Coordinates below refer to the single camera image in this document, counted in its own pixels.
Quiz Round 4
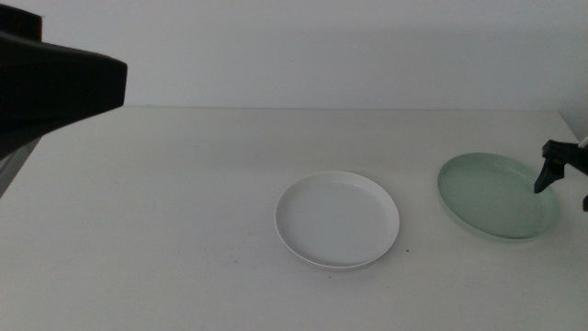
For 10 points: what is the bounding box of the pale green shallow bowl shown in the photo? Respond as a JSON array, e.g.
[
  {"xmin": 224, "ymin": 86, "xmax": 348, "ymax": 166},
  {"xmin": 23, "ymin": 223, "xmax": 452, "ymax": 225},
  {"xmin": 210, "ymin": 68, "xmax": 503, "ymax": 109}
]
[{"xmin": 436, "ymin": 152, "xmax": 560, "ymax": 242}]

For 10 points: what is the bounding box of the grey shallow bowl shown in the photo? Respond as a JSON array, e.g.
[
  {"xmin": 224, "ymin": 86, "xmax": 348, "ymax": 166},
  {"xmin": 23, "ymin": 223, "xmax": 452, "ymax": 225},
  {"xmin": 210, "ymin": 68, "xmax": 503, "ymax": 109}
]
[{"xmin": 279, "ymin": 238, "xmax": 392, "ymax": 272}]

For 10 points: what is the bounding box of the white shallow bowl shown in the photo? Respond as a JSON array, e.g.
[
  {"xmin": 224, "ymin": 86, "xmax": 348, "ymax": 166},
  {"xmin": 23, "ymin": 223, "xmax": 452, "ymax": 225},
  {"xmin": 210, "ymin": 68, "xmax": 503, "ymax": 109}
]
[{"xmin": 274, "ymin": 170, "xmax": 401, "ymax": 268}]

